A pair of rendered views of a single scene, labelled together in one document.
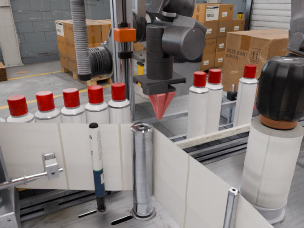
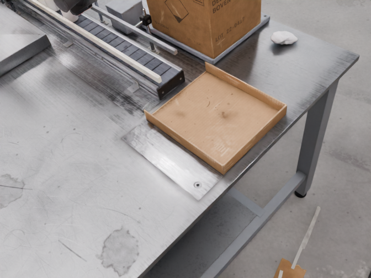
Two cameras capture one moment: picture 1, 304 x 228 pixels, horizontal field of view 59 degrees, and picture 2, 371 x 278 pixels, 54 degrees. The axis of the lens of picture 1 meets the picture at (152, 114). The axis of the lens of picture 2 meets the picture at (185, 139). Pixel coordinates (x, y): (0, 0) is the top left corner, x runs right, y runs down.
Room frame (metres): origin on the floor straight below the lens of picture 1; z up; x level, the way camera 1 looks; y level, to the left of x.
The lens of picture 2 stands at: (0.87, -1.58, 1.60)
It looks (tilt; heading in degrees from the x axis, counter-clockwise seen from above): 51 degrees down; 81
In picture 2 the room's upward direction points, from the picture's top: 12 degrees counter-clockwise
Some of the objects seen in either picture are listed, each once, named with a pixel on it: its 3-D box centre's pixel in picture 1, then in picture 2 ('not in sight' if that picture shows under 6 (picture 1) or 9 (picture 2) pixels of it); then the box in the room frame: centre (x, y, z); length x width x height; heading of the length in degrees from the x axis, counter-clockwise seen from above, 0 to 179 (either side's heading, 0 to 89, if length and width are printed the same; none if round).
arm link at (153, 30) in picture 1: (162, 39); not in sight; (0.56, -0.02, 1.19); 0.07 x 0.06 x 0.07; 37
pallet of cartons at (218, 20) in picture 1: (205, 38); not in sight; (4.97, -0.96, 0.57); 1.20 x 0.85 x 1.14; 129
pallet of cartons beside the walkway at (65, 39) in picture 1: (94, 49); not in sight; (4.54, 0.96, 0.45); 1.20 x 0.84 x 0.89; 38
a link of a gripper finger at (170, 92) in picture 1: (154, 100); not in sight; (0.55, -0.01, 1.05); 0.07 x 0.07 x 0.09; 27
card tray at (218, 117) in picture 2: not in sight; (213, 112); (1.07, -0.92, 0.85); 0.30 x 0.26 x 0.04; 116
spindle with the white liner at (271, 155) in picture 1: (273, 142); not in sight; (0.41, -0.22, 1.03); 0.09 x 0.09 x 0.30
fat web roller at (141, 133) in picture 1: (142, 172); not in sight; (0.40, 0.02, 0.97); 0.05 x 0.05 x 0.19
